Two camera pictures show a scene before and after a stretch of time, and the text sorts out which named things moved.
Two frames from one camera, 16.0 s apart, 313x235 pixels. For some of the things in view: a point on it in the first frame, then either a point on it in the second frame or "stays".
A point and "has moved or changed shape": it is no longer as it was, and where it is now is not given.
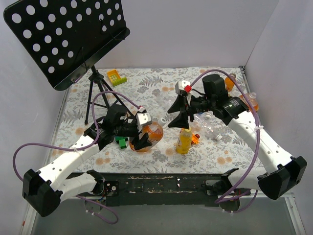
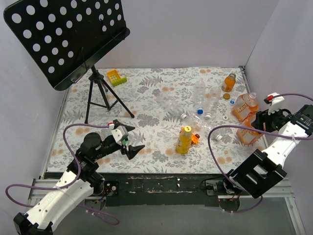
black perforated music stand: x=62 y=36 stays
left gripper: x=136 y=133 to x=123 y=143
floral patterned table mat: x=157 y=120 stays
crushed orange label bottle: x=252 y=96 stays
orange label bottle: x=155 y=133 has moved or changed shape
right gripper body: x=189 y=110 to x=258 y=120
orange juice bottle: x=229 y=82 stays
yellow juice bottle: x=184 y=141 stays
